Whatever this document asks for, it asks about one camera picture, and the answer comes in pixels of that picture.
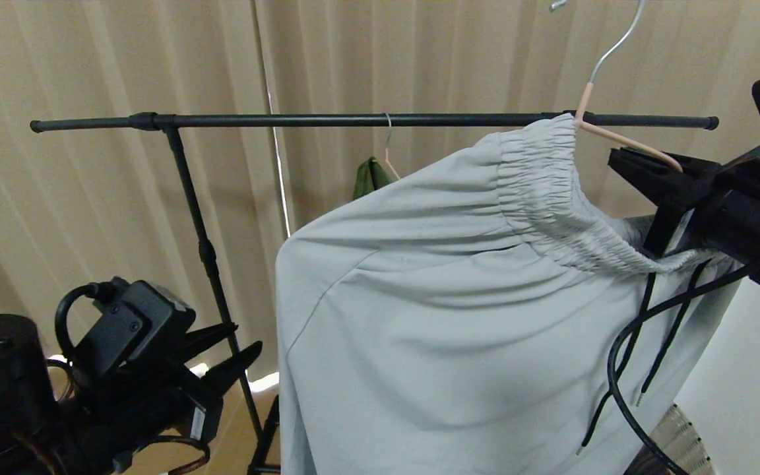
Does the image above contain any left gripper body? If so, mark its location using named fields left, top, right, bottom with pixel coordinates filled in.
left=57, top=369, right=222, bottom=475

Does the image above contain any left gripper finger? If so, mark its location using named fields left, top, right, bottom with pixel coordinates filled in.
left=201, top=340, right=264, bottom=396
left=182, top=321, right=239, bottom=360

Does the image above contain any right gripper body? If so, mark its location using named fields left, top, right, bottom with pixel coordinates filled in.
left=644, top=142, right=760, bottom=298

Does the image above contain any pink clothes hanger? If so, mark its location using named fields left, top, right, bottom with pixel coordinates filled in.
left=372, top=112, right=402, bottom=182
left=548, top=0, right=684, bottom=174

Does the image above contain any green long-sleeved shirt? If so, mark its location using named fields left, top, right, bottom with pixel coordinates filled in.
left=352, top=156, right=397, bottom=201

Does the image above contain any pale grey garment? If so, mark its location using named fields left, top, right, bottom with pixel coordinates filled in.
left=274, top=112, right=744, bottom=475

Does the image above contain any black clothes rack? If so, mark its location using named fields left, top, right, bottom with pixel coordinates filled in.
left=30, top=111, right=720, bottom=475

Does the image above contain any white laundry basket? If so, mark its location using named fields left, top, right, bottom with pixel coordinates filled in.
left=624, top=404, right=714, bottom=475

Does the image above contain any beige curtain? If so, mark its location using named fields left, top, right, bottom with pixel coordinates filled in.
left=0, top=0, right=760, bottom=383

